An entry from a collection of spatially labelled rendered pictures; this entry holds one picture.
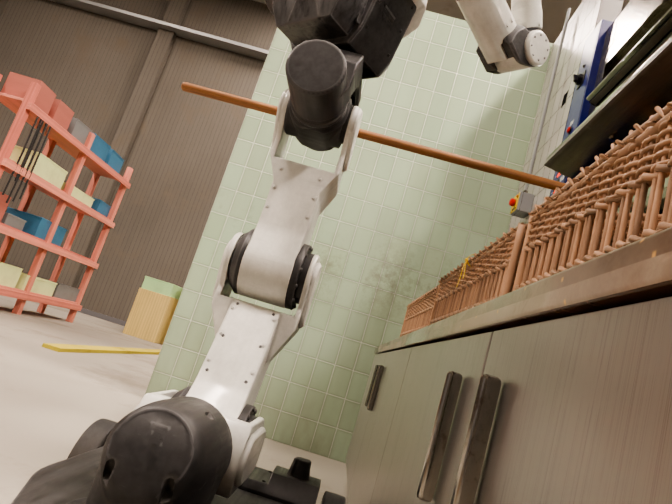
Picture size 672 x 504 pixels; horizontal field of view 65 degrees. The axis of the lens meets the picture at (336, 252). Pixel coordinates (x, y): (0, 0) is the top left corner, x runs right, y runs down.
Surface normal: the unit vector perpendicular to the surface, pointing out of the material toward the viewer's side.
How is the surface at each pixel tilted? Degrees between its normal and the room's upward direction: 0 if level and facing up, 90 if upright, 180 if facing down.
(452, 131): 90
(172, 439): 66
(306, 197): 84
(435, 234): 90
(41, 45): 90
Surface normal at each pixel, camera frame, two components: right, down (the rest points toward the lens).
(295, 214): 0.02, -0.30
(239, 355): 0.11, -0.59
